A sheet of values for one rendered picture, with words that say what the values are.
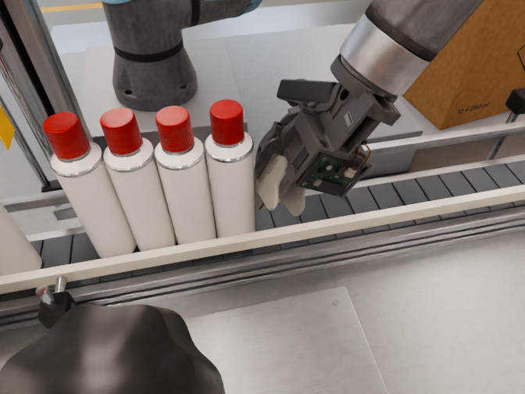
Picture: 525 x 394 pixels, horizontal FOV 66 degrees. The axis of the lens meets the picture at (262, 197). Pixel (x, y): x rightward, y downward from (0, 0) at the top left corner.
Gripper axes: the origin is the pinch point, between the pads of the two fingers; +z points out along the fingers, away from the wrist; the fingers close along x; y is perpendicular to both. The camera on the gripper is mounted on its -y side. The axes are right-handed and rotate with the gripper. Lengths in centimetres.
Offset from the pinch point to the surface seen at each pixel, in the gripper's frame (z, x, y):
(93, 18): 113, -10, -279
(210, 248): 5.8, -5.4, 4.9
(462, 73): -21.1, 30.2, -16.4
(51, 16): 128, -36, -288
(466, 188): -10.8, 29.8, 0.0
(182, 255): 7.7, -8.2, 4.9
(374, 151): -10.0, 12.7, -2.8
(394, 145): -11.8, 15.0, -3.0
